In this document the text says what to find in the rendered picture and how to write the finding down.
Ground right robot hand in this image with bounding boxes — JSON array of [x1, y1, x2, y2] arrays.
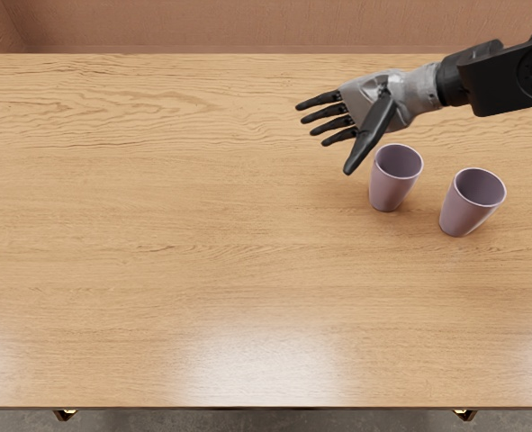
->
[[294, 62, 445, 176]]

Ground lilac cup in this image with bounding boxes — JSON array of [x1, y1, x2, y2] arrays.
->
[[367, 143, 425, 213], [438, 166, 508, 239]]

